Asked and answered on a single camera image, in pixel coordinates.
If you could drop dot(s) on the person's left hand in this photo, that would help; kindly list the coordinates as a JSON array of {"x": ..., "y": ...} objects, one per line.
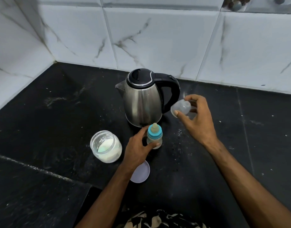
[{"x": 134, "y": 151}]

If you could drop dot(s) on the person's right hand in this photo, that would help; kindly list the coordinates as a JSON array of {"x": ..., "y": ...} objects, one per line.
[{"x": 200, "y": 125}]

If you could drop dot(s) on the white jar lid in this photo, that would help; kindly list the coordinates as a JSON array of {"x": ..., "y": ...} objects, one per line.
[{"x": 141, "y": 174}]

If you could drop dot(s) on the glass jar of white powder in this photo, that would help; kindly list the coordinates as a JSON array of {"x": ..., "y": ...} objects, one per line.
[{"x": 109, "y": 153}]

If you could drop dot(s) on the clear dome bottle cap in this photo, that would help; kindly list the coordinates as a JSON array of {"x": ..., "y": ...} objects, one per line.
[{"x": 182, "y": 107}]

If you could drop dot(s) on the small teal measuring scoop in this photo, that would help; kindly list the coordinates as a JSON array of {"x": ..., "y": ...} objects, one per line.
[{"x": 102, "y": 148}]

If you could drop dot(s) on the steel electric kettle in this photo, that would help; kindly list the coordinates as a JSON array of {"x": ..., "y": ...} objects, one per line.
[{"x": 143, "y": 102}]

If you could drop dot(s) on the person's left forearm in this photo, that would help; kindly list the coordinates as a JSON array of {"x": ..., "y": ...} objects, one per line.
[{"x": 105, "y": 201}]

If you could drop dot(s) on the person's right forearm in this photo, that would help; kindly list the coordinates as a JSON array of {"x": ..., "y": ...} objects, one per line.
[{"x": 252, "y": 187}]

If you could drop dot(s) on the leaf patterned shorts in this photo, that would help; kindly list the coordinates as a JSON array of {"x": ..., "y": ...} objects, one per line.
[{"x": 159, "y": 219}]

